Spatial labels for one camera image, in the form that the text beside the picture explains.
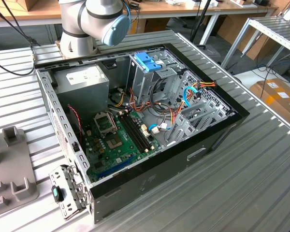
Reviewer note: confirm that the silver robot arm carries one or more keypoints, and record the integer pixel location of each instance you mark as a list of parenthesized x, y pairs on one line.
[(72, 24)]

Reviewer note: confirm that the grey metal disk bay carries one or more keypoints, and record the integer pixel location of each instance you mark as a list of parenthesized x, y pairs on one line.
[(183, 125)]

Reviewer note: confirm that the RAM slot white clips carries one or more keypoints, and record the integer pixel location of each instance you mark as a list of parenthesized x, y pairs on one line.
[(140, 129), (134, 131)]

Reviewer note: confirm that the RAM slot black clips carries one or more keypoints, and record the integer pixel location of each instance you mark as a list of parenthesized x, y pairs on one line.
[(137, 130), (130, 131)]

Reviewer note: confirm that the grey metal drive cage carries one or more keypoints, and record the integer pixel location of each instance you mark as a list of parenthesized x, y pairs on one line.
[(140, 82)]

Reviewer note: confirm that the CPU socket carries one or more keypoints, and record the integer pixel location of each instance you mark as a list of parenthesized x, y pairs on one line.
[(114, 142)]

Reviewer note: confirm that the green motherboard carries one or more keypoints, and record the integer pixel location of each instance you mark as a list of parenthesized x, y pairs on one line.
[(116, 157)]

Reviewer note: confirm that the blue plastic drive latch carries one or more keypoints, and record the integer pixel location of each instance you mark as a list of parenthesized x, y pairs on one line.
[(147, 62)]

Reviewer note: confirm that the blue expansion slot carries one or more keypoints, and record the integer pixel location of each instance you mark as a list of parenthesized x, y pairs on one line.
[(116, 166)]

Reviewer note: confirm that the black open PC case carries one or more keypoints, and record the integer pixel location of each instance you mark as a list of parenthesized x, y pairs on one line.
[(159, 174)]

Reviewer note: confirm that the grey power supply unit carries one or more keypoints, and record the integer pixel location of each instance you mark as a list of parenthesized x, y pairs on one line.
[(82, 96)]

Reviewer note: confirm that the plain cardboard box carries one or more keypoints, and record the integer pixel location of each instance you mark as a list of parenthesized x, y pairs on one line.
[(157, 24)]

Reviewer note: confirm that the metal expansion card retainer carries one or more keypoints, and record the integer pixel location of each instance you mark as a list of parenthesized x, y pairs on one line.
[(72, 183)]

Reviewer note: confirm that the black tripod stand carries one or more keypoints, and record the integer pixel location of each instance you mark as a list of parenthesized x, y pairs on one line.
[(203, 14)]

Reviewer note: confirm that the black teal retainer latch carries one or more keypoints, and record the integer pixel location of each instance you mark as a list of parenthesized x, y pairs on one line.
[(55, 193)]

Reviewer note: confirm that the cardboard box with labels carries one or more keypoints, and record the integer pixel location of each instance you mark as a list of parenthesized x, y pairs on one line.
[(275, 101)]

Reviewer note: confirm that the long wooden desk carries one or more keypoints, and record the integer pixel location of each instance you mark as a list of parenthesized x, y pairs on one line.
[(232, 9)]

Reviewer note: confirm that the grey parts rack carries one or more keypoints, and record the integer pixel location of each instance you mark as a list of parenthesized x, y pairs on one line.
[(10, 166)]

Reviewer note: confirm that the aluminium slat table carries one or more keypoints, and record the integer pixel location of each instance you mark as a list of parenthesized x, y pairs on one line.
[(275, 26)]

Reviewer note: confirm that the small brown box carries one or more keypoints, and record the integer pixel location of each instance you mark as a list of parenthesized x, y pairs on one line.
[(26, 4)]

